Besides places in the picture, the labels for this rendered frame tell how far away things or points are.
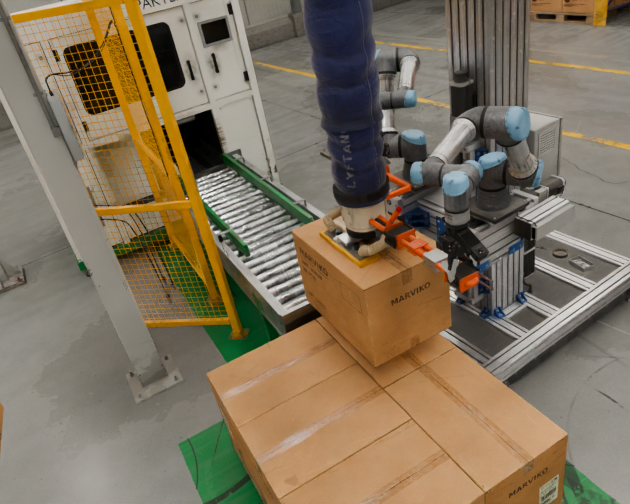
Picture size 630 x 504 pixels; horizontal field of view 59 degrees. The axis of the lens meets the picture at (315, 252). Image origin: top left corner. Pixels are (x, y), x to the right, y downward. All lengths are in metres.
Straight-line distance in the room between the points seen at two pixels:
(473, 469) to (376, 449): 0.35
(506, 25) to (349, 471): 1.89
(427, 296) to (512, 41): 1.15
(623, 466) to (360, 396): 1.22
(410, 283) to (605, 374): 1.43
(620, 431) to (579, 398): 0.24
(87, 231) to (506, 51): 2.17
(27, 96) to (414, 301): 1.92
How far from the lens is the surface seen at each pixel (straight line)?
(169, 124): 3.06
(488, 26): 2.54
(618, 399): 3.20
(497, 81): 2.63
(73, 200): 3.01
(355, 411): 2.36
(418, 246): 2.01
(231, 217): 4.03
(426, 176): 1.82
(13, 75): 2.86
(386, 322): 2.22
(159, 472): 3.17
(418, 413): 2.32
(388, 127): 2.86
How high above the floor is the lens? 2.30
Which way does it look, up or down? 32 degrees down
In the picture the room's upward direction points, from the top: 12 degrees counter-clockwise
